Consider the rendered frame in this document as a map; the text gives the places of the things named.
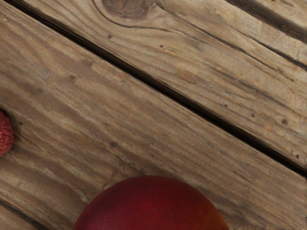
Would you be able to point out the dark red smooth round fruit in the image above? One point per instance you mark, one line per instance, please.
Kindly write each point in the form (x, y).
(151, 206)

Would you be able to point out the red bumpy small fruit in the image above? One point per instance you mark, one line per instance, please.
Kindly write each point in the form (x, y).
(4, 134)

